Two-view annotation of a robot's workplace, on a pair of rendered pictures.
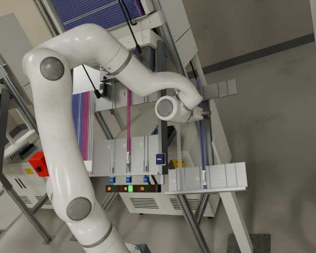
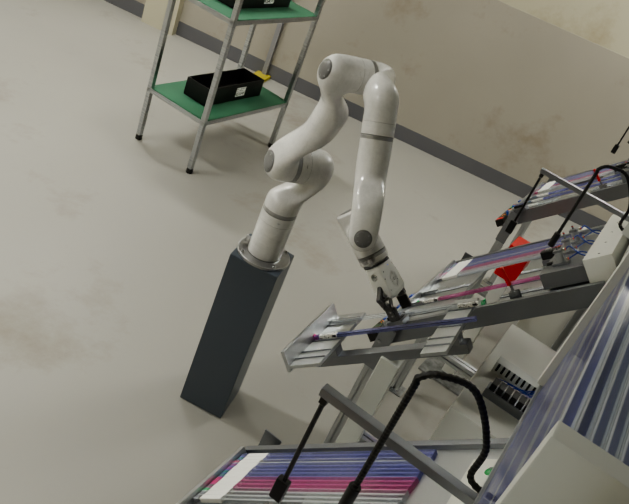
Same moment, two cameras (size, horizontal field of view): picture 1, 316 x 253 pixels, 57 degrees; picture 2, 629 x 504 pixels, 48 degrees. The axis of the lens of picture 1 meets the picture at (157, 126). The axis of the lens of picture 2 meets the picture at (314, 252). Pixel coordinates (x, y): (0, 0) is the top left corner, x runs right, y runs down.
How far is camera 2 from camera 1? 1.85 m
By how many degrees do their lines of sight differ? 66
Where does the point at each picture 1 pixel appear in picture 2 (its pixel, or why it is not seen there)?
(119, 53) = (366, 123)
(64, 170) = (293, 136)
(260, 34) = not seen: outside the picture
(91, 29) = (376, 85)
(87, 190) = (279, 160)
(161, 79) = (361, 183)
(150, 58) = (562, 274)
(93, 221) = (278, 194)
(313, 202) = not seen: outside the picture
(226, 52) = not seen: outside the picture
